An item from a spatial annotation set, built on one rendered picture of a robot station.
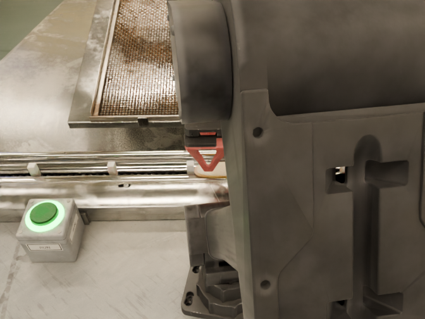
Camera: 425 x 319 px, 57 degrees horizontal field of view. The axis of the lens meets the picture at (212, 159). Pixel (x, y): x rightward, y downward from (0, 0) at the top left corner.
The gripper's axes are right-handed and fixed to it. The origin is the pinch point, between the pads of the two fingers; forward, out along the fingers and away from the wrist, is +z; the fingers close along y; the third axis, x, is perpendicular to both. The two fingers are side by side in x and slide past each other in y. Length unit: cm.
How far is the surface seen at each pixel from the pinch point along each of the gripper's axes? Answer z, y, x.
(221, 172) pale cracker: 5.1, 0.0, -2.2
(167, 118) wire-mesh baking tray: 1.4, 10.7, 7.7
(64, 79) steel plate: 8, 35, 35
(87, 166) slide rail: 5.9, 2.7, 22.1
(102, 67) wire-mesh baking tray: -1.3, 24.9, 21.9
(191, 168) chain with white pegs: 4.8, 0.7, 3.0
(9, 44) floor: 85, 199, 134
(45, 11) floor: 84, 248, 123
